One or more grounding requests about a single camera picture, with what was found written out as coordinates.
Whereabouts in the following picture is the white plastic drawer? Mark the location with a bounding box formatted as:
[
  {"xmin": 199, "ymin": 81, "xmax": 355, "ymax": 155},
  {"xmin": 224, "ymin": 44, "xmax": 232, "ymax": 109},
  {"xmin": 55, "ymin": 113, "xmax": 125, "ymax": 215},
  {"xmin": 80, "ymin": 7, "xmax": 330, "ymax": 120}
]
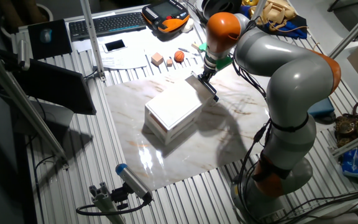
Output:
[{"xmin": 185, "ymin": 72, "xmax": 219, "ymax": 108}]

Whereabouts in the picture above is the blue tissue pack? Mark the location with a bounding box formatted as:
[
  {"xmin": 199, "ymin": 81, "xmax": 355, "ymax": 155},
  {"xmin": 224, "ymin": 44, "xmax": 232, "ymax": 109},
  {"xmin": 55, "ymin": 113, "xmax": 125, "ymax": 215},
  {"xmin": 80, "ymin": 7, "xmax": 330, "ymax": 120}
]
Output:
[{"xmin": 341, "ymin": 147, "xmax": 358, "ymax": 179}]

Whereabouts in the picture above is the black camera bracket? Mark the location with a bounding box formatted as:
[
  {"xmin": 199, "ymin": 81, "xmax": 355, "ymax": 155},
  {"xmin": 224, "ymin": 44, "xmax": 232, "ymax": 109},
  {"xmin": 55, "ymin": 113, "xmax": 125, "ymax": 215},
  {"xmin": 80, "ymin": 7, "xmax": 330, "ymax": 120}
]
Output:
[{"xmin": 110, "ymin": 183, "xmax": 131, "ymax": 211}]

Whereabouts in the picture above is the black keyboard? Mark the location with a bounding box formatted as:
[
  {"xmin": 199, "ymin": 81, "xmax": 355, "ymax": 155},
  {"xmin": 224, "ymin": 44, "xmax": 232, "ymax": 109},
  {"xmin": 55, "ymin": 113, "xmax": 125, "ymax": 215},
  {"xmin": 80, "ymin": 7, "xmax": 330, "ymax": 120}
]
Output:
[{"xmin": 68, "ymin": 11, "xmax": 147, "ymax": 42}]

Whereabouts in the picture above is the white plastic drawer cabinet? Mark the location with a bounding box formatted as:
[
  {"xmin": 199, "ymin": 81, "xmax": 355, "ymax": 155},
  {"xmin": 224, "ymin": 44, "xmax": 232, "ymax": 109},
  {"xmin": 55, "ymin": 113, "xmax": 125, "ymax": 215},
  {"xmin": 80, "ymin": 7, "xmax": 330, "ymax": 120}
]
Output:
[{"xmin": 144, "ymin": 79, "xmax": 203, "ymax": 146}]

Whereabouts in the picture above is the orange black teach pendant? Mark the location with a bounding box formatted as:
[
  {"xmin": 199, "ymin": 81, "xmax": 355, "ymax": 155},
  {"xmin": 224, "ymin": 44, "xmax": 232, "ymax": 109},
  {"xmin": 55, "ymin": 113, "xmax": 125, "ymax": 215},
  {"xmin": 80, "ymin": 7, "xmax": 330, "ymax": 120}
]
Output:
[{"xmin": 141, "ymin": 0, "xmax": 191, "ymax": 34}]

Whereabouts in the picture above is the bronze antique device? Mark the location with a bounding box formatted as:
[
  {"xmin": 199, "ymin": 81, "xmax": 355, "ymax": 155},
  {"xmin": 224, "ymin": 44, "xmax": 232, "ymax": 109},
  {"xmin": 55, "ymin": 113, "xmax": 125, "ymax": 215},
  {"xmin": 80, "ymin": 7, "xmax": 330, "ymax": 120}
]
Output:
[{"xmin": 334, "ymin": 98, "xmax": 358, "ymax": 150}]

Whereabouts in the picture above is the pen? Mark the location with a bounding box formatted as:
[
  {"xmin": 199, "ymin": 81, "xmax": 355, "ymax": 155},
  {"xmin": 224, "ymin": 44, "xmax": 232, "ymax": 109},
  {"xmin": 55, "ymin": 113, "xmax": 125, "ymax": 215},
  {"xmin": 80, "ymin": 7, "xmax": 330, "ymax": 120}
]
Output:
[{"xmin": 178, "ymin": 47, "xmax": 200, "ymax": 57}]

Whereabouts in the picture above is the black monitor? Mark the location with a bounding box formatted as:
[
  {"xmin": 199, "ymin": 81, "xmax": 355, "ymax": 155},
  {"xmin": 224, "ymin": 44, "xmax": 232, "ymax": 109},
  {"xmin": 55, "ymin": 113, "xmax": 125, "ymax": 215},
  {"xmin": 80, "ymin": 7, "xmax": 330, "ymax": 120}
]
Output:
[{"xmin": 12, "ymin": 58, "xmax": 98, "ymax": 116}]

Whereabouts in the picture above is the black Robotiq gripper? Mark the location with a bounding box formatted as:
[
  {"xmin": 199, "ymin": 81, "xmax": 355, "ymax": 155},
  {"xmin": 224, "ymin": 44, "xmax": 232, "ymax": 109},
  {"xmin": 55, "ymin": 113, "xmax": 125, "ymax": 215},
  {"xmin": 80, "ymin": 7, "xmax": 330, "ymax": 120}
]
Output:
[{"xmin": 197, "ymin": 68, "xmax": 216, "ymax": 90}]

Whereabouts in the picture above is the black mouse pad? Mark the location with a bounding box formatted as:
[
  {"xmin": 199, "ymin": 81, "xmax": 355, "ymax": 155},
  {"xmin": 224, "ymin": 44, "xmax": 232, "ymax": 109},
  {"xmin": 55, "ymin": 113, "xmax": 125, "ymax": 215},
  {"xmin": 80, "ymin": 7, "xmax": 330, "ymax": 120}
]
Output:
[{"xmin": 27, "ymin": 19, "xmax": 73, "ymax": 60}]

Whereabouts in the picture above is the black cable bundle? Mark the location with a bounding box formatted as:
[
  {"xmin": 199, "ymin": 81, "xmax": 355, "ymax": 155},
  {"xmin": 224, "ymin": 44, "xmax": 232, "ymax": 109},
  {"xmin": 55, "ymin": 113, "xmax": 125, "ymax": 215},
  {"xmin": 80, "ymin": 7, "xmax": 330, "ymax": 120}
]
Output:
[{"xmin": 232, "ymin": 58, "xmax": 279, "ymax": 224}]

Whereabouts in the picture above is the printed paper sheet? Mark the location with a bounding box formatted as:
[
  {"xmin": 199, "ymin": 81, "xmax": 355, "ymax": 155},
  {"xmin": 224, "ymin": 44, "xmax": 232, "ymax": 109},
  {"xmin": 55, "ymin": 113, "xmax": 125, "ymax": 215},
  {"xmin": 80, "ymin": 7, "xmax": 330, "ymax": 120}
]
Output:
[
  {"xmin": 146, "ymin": 30, "xmax": 198, "ymax": 58},
  {"xmin": 96, "ymin": 34, "xmax": 150, "ymax": 70}
]

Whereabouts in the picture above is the short aluminium profile piece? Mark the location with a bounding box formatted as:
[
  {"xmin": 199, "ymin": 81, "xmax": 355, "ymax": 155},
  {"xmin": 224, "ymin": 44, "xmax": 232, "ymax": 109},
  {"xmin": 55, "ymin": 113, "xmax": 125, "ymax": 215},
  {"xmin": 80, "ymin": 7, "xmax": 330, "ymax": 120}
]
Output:
[{"xmin": 88, "ymin": 182, "xmax": 127, "ymax": 224}]

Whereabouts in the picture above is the silver bar camera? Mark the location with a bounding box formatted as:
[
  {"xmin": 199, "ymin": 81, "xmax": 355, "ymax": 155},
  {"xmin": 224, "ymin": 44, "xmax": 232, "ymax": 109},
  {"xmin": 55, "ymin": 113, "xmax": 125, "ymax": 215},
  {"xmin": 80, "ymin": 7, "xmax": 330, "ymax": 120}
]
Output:
[{"xmin": 17, "ymin": 39, "xmax": 31, "ymax": 72}]

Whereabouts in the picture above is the blue box with knob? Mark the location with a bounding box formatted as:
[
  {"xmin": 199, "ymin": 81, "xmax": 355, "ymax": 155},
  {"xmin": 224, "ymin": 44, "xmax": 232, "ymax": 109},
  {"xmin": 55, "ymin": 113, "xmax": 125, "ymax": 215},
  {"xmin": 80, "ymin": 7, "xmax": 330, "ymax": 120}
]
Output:
[{"xmin": 308, "ymin": 98, "xmax": 336, "ymax": 118}]

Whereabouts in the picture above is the aluminium frame strut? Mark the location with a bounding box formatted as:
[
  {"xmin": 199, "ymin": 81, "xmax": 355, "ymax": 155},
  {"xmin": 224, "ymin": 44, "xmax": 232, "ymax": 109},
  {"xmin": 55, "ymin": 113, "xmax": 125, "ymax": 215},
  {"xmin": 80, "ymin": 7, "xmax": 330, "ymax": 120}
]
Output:
[
  {"xmin": 0, "ymin": 43, "xmax": 71, "ymax": 170},
  {"xmin": 79, "ymin": 0, "xmax": 107, "ymax": 83},
  {"xmin": 331, "ymin": 127, "xmax": 358, "ymax": 158},
  {"xmin": 328, "ymin": 1, "xmax": 358, "ymax": 60}
]

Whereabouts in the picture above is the round white rimmed bin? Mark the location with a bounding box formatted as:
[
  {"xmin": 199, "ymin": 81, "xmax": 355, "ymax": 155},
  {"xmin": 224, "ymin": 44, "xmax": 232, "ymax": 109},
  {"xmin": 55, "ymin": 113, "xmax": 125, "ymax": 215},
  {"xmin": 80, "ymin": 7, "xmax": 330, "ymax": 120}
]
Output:
[{"xmin": 0, "ymin": 2, "xmax": 55, "ymax": 40}]

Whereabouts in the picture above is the blue cloth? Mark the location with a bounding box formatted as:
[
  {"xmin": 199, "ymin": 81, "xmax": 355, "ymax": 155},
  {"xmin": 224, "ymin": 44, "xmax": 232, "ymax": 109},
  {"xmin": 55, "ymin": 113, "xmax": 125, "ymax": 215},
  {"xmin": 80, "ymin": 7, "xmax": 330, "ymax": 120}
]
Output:
[{"xmin": 241, "ymin": 4, "xmax": 309, "ymax": 40}]

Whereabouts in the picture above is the black camera cable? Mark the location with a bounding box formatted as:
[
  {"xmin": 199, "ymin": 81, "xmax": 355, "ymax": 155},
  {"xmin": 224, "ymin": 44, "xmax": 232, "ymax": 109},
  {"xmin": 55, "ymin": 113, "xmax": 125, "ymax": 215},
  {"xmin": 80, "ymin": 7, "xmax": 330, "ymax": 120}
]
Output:
[{"xmin": 75, "ymin": 192, "xmax": 153, "ymax": 217}]

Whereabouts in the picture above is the big wooden cube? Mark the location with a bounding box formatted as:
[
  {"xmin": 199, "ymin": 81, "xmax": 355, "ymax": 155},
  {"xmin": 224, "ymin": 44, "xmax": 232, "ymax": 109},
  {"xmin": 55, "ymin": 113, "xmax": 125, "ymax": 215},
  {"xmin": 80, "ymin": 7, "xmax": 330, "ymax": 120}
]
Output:
[{"xmin": 150, "ymin": 52, "xmax": 165, "ymax": 67}]

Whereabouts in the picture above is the white smartphone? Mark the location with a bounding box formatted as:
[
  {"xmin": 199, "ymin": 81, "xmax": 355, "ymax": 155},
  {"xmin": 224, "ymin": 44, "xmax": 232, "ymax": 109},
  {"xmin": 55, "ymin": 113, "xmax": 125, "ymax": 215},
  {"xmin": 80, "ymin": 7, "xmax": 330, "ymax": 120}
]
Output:
[{"xmin": 102, "ymin": 39, "xmax": 128, "ymax": 54}]

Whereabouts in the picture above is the silver camera with blue cap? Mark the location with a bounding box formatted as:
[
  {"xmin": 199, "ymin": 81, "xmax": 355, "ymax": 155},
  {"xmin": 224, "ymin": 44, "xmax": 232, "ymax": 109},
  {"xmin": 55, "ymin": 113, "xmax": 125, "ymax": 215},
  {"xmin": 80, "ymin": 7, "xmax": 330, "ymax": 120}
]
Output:
[{"xmin": 115, "ymin": 163, "xmax": 154, "ymax": 202}]

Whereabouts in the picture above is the black round spool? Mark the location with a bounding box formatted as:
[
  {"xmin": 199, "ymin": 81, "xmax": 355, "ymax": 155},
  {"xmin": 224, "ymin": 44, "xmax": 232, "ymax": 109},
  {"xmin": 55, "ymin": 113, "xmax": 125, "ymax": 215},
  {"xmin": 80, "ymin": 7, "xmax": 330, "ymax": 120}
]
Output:
[{"xmin": 202, "ymin": 0, "xmax": 244, "ymax": 22}]

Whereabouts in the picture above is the beige telephone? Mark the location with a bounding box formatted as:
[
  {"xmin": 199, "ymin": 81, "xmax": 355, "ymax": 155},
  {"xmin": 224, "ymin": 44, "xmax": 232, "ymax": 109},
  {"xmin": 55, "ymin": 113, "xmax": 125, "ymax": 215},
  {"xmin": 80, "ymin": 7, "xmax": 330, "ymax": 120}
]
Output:
[{"xmin": 249, "ymin": 0, "xmax": 298, "ymax": 27}]

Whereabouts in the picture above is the grey monitor base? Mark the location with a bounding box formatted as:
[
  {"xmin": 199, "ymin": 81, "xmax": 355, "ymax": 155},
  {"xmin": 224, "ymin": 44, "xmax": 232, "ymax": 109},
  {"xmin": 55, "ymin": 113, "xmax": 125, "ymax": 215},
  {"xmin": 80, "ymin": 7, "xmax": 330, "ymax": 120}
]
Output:
[{"xmin": 11, "ymin": 99, "xmax": 75, "ymax": 138}]

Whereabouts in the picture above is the blue computer mouse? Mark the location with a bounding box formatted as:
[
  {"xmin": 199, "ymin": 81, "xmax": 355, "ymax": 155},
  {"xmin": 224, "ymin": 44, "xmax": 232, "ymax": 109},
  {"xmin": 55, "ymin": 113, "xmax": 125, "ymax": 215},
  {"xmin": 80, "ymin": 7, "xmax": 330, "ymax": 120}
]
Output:
[{"xmin": 39, "ymin": 28, "xmax": 53, "ymax": 44}]

